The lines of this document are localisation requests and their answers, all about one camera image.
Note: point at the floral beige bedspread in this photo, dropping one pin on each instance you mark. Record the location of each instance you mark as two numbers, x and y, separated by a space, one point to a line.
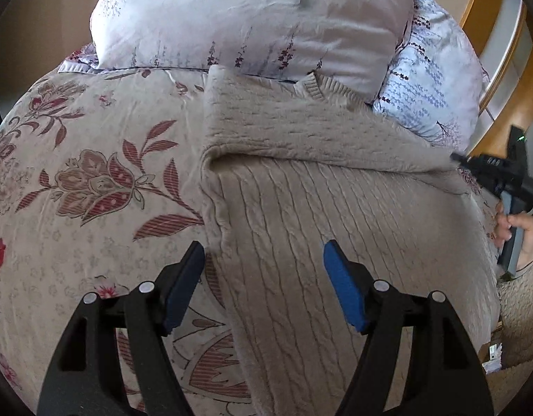
97 225

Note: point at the light blue floral pillow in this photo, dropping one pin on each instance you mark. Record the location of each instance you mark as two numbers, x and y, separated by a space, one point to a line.
426 78

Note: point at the white floral pillow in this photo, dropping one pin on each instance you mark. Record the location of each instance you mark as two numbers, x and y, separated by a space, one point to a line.
249 17

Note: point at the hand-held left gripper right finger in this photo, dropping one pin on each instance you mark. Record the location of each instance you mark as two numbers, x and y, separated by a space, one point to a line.
343 279

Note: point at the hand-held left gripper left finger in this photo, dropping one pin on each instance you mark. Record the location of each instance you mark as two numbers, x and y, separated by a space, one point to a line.
183 286

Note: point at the person's right hand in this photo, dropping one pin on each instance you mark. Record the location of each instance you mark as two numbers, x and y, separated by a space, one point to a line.
517 234

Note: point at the wooden headboard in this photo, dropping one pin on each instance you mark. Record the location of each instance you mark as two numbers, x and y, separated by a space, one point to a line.
500 52

